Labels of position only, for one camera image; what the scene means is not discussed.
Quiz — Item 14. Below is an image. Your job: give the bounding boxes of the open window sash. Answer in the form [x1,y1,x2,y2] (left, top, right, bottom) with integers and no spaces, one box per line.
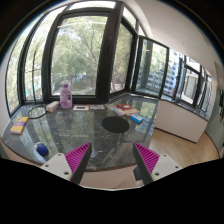
[131,36,169,98]

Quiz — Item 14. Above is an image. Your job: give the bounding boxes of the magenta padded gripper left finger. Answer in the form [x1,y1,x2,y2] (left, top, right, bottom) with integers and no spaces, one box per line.
[40,142,93,185]

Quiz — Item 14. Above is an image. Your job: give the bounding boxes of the yellow purple sponge block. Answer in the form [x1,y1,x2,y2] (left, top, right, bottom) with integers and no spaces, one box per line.
[10,117,28,135]

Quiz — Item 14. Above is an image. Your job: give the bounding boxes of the purple lotion bottle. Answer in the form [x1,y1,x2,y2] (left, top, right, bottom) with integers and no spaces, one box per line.
[60,80,72,109]

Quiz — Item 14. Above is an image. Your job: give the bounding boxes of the blue small box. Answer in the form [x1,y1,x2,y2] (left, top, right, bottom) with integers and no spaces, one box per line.
[130,114,144,124]

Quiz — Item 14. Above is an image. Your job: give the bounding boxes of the red book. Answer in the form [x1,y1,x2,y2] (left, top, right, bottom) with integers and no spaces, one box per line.
[117,104,133,111]

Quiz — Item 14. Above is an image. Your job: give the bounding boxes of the thin grey leaflet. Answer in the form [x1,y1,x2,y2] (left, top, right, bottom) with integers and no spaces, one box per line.
[90,105,105,110]

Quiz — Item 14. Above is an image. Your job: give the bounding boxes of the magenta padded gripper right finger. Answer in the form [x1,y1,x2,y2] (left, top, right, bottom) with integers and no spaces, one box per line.
[132,142,183,186]

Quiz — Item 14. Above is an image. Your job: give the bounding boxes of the blue computer mouse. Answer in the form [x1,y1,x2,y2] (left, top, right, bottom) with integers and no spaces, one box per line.
[35,142,48,156]

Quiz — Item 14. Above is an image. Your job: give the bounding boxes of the round black mouse pad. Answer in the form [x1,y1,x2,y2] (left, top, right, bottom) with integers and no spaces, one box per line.
[102,116,129,133]

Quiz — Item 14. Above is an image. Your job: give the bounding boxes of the white flat card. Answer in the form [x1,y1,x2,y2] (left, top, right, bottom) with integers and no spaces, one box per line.
[73,105,90,111]

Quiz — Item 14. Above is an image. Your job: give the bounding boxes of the beige box right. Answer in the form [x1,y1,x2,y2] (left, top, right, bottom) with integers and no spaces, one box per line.
[124,108,139,116]

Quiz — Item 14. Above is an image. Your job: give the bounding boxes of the dark window frame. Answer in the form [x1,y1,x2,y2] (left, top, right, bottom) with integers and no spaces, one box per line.
[18,0,139,104]

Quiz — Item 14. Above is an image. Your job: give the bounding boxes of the light blue flat packet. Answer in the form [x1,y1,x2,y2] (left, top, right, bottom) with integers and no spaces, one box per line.
[109,105,125,116]

